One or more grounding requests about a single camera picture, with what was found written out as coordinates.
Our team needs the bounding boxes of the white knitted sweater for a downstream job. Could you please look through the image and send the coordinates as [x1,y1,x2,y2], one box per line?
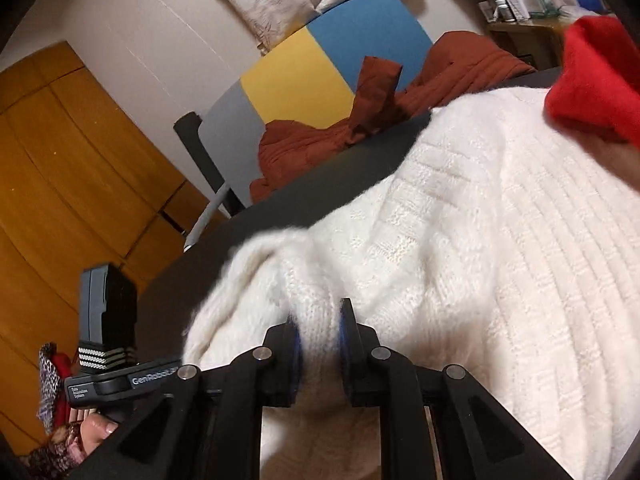
[183,88,639,479]

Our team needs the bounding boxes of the red fuzzy garment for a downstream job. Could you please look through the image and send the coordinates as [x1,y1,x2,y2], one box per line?
[544,16,639,146]

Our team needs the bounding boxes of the person's left hand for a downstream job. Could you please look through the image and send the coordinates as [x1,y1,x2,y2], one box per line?
[65,408,118,464]

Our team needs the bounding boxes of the wooden wardrobe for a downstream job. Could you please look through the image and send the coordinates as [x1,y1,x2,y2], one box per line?
[1,42,207,453]

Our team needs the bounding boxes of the grey yellow blue chair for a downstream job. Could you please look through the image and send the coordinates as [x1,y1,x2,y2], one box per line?
[174,0,432,248]

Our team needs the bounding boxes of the rust quilted jacket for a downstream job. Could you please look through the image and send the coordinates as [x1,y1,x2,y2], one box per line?
[250,30,535,204]

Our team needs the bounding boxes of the cluttered wooden desk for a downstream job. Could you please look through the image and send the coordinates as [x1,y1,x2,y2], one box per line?
[477,0,602,70]

